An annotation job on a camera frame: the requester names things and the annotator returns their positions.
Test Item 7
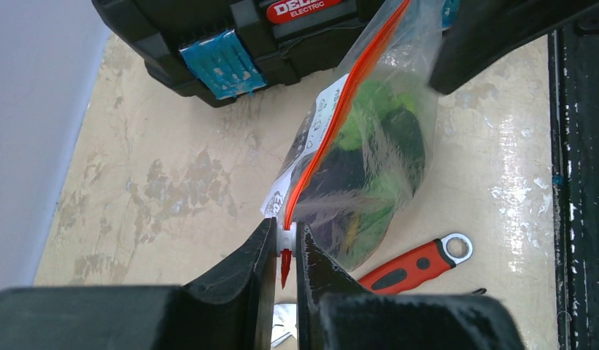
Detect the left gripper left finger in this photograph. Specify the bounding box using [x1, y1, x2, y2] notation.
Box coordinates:
[0, 219, 277, 349]

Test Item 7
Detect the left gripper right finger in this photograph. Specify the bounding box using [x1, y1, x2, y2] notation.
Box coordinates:
[295, 223, 525, 349]

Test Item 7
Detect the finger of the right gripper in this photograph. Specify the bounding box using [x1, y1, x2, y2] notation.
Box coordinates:
[428, 0, 599, 95]

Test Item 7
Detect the clear zip top bag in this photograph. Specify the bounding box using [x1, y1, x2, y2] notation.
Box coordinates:
[261, 1, 444, 271]

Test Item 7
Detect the purple eggplant toy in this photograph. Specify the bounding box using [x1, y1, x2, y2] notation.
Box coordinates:
[293, 146, 366, 224]

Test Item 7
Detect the green pepper toy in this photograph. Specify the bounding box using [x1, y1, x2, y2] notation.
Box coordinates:
[334, 79, 417, 150]

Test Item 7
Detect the bright green cabbage toy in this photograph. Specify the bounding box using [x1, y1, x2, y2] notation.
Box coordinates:
[344, 171, 412, 267]

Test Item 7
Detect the red adjustable wrench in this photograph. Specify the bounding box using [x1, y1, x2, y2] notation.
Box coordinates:
[271, 233, 474, 349]

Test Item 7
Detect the black toolbox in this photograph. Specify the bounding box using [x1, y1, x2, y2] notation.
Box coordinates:
[91, 0, 462, 109]

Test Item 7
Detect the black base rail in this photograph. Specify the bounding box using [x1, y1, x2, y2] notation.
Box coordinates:
[548, 7, 599, 349]

